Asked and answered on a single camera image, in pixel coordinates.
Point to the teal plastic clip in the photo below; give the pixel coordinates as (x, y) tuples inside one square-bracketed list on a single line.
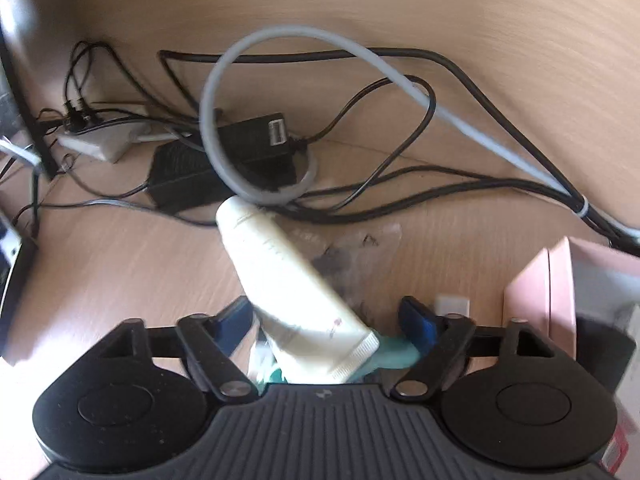
[(395, 355)]

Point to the black adapter with port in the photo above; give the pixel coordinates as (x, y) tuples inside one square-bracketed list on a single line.
[(255, 132)]

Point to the pink cardboard box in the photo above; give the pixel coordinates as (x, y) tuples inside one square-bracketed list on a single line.
[(537, 290)]

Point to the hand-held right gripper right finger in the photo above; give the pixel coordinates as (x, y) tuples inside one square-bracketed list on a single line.
[(417, 322)]

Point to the clear plastic bag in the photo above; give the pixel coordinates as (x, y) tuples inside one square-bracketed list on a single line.
[(360, 255)]

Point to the white power adapter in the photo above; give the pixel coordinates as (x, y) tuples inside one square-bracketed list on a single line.
[(100, 137)]

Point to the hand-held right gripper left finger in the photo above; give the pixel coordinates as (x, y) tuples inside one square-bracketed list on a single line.
[(234, 325)]

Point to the black power brick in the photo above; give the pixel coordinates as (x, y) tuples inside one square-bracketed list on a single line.
[(185, 175)]

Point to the white squeeze tube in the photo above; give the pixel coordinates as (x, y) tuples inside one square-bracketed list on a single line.
[(280, 270)]

